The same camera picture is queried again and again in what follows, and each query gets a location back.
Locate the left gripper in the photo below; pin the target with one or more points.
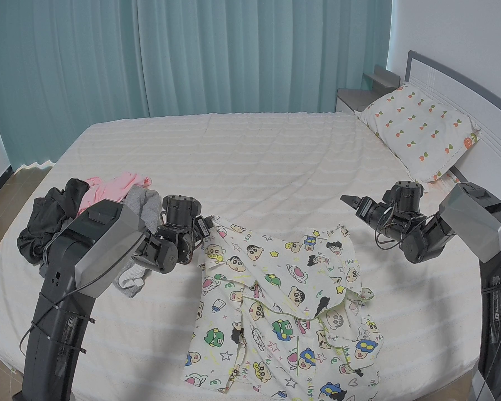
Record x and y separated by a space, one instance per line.
202 228

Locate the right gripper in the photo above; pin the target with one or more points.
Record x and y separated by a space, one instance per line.
375 217

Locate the white printed pyjama top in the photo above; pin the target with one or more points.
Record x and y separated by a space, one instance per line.
275 274

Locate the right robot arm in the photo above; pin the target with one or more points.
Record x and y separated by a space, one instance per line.
467 219

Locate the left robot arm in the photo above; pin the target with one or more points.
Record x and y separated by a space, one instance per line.
100 240

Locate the bed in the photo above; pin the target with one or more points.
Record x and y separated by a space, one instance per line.
275 161

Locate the white printed pillow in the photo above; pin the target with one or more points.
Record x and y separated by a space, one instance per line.
421 128

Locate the pink garment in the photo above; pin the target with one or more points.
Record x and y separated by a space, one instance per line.
108 188

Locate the grey white bedside table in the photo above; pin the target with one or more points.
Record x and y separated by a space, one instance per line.
350 98

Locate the black garment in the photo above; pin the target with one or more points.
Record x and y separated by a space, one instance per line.
37 228

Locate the blue-green curtain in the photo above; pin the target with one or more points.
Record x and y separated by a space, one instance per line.
192 36

